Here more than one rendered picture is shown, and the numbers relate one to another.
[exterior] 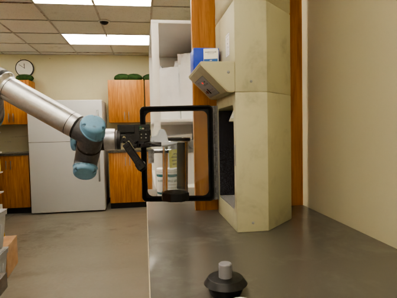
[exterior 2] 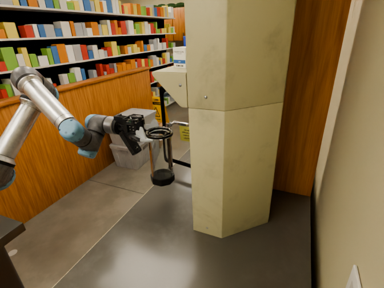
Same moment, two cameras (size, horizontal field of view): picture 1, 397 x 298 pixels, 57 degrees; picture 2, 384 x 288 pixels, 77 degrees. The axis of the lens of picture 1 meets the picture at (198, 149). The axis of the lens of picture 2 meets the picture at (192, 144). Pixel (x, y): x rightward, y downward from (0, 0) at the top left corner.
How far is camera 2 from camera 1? 0.88 m
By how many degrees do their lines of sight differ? 38
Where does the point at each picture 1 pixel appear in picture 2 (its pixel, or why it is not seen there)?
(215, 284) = not seen: outside the picture
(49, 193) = not seen: hidden behind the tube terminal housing
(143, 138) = (132, 130)
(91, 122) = (65, 128)
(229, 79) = (182, 94)
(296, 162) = (310, 156)
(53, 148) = not seen: hidden behind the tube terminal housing
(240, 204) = (195, 211)
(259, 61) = (216, 74)
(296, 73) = (331, 54)
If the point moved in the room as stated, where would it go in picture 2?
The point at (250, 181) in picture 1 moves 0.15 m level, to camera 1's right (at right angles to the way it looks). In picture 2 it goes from (204, 195) to (247, 210)
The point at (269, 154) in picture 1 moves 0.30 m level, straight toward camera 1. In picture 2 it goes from (225, 175) to (149, 229)
